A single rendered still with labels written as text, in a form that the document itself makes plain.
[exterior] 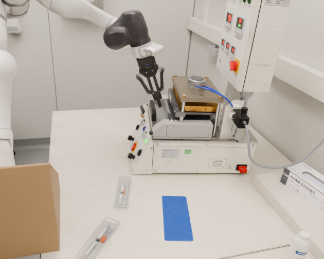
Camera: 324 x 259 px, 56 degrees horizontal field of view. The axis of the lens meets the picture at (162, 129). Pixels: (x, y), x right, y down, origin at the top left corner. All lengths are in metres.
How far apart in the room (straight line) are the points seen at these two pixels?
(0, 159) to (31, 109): 1.88
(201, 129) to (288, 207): 0.45
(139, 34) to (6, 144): 0.62
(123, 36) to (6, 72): 0.44
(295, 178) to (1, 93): 1.11
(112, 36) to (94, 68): 1.53
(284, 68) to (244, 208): 0.74
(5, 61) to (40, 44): 1.65
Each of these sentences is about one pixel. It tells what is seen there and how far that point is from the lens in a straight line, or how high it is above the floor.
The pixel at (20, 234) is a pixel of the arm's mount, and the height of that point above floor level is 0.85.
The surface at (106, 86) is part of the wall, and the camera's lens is 2.81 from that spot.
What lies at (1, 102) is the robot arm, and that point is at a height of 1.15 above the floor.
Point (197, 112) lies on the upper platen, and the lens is 1.30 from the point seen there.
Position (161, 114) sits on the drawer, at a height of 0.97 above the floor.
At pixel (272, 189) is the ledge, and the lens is 1.34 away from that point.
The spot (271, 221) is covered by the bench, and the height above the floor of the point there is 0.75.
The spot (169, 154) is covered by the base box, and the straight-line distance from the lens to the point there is 1.30.
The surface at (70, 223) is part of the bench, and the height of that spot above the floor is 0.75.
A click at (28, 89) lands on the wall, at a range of 2.82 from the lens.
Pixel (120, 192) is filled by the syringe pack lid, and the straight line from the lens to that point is 1.22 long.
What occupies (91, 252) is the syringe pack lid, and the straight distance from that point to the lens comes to 1.03.
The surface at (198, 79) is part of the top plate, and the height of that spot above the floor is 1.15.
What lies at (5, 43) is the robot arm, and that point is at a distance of 1.20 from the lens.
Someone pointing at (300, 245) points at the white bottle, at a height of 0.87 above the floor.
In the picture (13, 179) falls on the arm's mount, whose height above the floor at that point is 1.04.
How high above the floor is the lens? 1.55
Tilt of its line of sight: 28 degrees down
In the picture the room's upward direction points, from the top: 5 degrees clockwise
